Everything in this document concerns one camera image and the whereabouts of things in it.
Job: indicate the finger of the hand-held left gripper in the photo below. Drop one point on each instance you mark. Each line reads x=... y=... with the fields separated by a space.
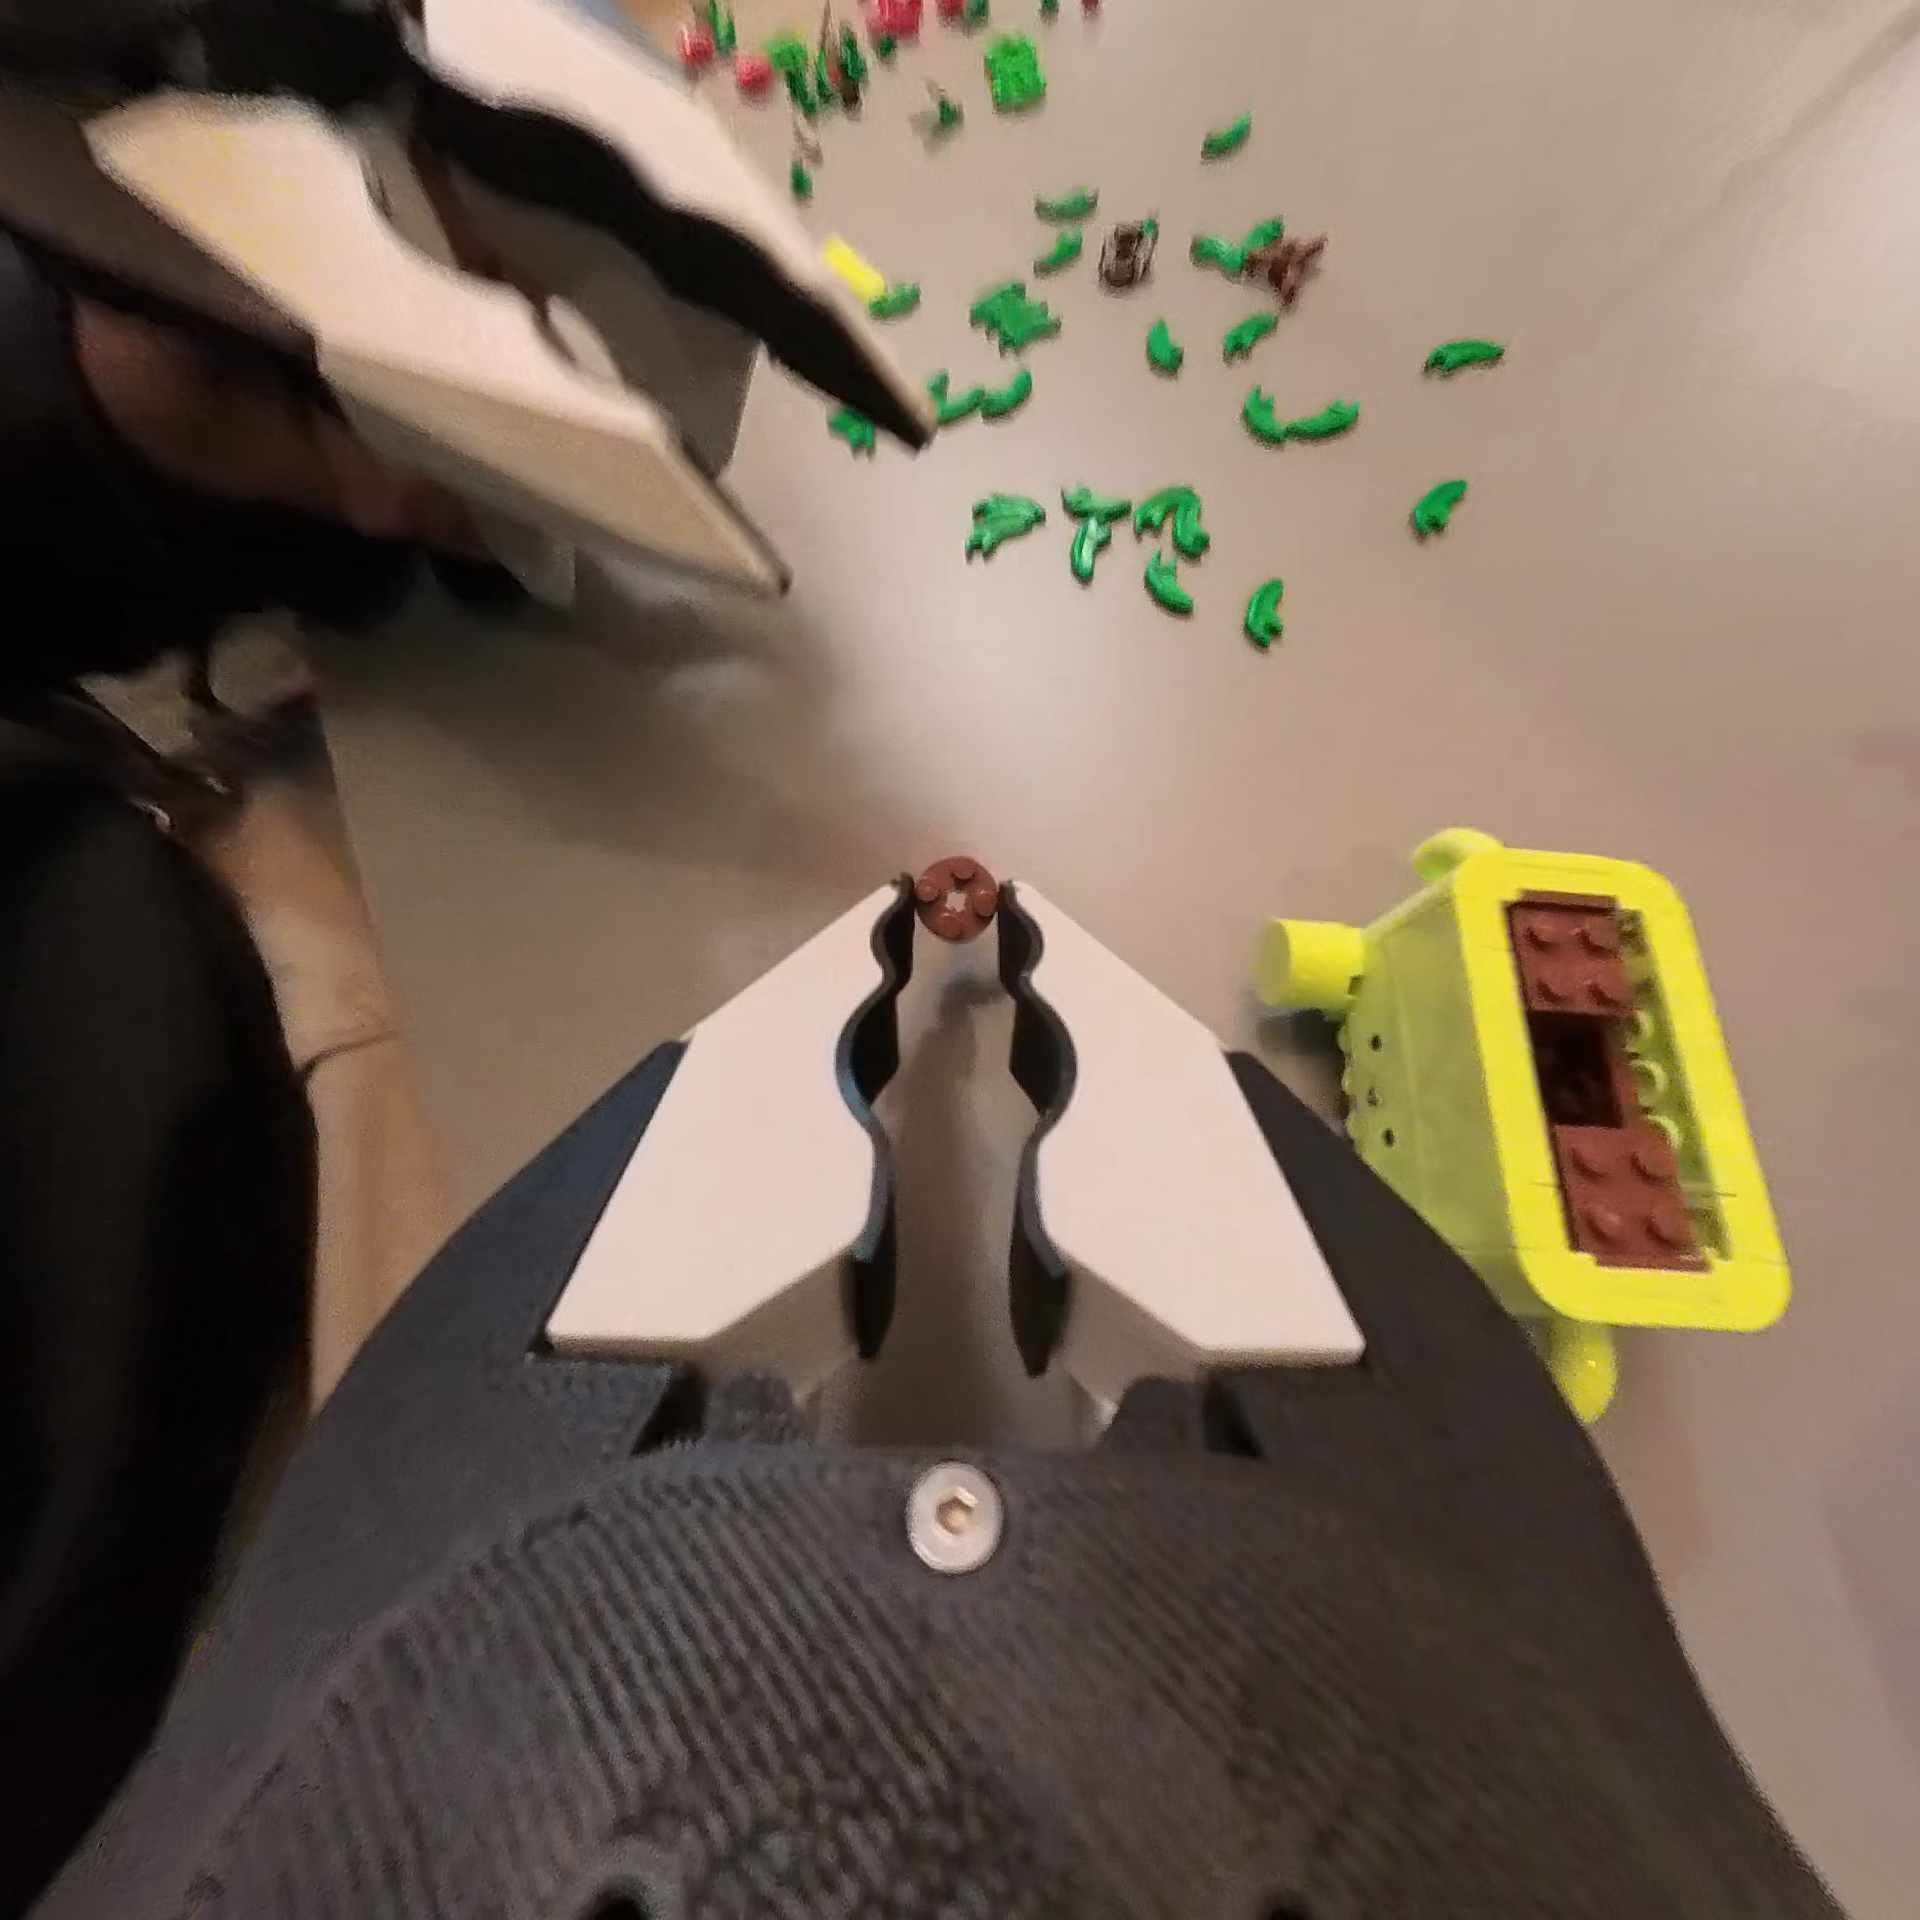
x=451 y=375
x=676 y=135

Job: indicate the person's black jacket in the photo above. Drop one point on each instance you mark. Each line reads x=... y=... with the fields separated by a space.
x=119 y=1201

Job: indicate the small dark brown toy piece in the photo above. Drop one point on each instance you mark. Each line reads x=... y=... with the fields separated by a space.
x=1129 y=253
x=1292 y=263

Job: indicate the person's left hand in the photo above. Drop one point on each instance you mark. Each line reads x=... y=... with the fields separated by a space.
x=195 y=406

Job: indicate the brown round toy brick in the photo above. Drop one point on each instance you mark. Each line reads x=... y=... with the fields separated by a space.
x=961 y=897

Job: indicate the person's khaki trousers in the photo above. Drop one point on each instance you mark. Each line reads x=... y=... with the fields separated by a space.
x=375 y=1051

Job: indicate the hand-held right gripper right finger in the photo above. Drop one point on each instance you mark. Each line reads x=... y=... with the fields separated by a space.
x=1186 y=1201

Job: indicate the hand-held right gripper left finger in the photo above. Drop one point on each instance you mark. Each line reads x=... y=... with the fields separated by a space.
x=722 y=1185

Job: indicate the scatter of green leaf pieces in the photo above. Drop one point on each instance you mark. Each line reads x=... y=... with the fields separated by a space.
x=1171 y=518

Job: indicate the lime green toy brick pot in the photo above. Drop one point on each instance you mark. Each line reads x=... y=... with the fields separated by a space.
x=1442 y=1051

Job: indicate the small red toy piece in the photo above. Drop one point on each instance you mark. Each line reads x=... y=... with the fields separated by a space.
x=898 y=15
x=697 y=45
x=751 y=72

